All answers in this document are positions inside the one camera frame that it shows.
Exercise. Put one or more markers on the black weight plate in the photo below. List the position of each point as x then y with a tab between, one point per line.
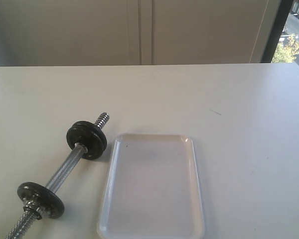
88	139
53	203
95	129

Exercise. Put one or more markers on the black window frame post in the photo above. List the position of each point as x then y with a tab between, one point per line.
276	30

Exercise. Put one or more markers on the white plastic tray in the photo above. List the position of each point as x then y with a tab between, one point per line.
152	189

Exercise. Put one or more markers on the chrome threaded dumbbell bar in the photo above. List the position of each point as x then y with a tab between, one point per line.
54	183

